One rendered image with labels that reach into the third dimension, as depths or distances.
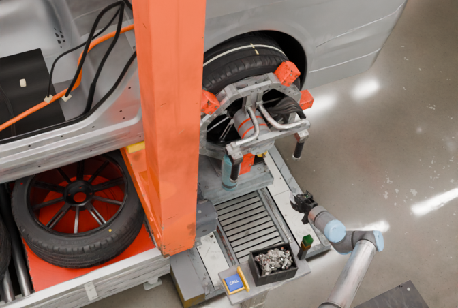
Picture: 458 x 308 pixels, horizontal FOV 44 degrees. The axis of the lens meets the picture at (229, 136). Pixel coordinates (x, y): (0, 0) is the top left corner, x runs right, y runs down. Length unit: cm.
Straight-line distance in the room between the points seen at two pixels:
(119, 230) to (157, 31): 150
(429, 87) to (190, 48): 299
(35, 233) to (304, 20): 162
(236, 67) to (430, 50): 241
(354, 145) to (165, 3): 259
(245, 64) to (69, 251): 122
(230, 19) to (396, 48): 239
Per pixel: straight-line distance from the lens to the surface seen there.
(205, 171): 333
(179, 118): 185
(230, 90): 253
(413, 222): 369
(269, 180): 342
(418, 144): 404
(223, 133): 293
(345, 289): 226
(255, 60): 259
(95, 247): 284
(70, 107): 293
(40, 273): 308
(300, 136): 263
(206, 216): 298
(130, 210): 289
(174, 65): 165
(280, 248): 280
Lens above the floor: 304
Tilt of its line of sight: 54 degrees down
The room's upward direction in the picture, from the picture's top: 7 degrees clockwise
